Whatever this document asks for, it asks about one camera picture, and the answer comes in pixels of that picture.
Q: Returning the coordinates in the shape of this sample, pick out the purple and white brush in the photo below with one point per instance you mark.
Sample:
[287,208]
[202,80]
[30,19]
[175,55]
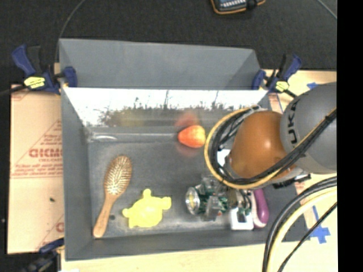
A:
[262,208]

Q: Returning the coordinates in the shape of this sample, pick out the white square block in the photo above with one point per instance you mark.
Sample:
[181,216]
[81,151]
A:
[236,224]

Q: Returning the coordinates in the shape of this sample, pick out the grey metal bin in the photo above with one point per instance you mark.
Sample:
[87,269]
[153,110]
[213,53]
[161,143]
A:
[158,163]

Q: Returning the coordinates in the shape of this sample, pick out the orange-red toy fruit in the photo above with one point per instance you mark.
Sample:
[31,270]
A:
[193,137]

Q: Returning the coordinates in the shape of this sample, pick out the yellow toy animal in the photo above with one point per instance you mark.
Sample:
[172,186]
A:
[146,211]

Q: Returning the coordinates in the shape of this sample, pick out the wooden hairbrush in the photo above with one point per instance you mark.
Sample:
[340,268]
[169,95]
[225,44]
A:
[117,177]

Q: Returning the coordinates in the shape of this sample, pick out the brown cardboard board red print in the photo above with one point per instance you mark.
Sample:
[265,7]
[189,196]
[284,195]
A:
[34,180]

